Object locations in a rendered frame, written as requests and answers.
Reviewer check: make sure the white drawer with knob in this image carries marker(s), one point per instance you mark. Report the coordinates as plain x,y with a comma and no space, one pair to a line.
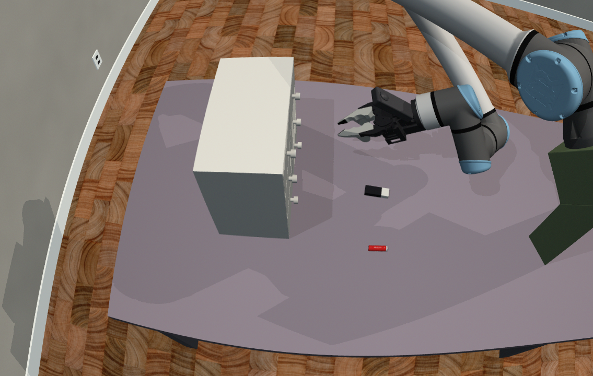
291,153
292,96

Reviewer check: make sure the red aa battery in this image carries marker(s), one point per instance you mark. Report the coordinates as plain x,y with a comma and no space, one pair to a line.
377,248

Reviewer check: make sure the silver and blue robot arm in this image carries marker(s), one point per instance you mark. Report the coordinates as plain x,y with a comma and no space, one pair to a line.
554,77

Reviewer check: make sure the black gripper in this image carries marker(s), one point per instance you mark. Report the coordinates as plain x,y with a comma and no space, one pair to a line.
386,124

